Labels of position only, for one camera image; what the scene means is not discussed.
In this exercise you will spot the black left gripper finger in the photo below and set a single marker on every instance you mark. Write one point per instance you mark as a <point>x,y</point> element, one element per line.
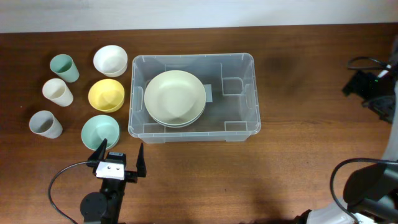
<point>140,163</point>
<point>99,153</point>

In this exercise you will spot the grey plastic cup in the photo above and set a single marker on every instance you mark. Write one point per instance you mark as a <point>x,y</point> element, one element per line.
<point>44,123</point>

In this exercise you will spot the mint green small bowl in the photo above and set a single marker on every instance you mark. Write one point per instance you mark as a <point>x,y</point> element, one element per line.
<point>98,128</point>

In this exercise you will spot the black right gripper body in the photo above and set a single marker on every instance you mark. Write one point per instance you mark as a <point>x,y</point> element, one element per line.
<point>380,94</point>

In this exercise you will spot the white small bowl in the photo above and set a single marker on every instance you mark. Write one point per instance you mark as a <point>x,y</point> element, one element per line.
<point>111,60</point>

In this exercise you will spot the clear plastic storage bin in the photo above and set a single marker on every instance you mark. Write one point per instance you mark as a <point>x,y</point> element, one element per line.
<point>233,115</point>

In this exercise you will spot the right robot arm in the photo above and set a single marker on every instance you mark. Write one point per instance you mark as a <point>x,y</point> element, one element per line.
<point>370,193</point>

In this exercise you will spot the yellow small bowl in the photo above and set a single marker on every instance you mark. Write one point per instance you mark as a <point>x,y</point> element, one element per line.
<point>106,95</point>

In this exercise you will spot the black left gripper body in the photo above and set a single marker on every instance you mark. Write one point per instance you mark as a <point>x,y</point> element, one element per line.
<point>114,185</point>

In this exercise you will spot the cream plastic cup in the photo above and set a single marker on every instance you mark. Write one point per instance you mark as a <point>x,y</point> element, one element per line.
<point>56,90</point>

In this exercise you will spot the beige plate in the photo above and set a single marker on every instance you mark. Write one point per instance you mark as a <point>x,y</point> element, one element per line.
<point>175,97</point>

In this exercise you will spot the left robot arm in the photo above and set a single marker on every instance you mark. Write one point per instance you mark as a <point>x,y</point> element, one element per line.
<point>104,206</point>

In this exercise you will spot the cream plate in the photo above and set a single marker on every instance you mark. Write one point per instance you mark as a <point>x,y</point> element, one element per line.
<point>178,125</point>

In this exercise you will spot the green plastic cup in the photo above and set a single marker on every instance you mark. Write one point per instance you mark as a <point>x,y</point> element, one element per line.
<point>64,66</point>

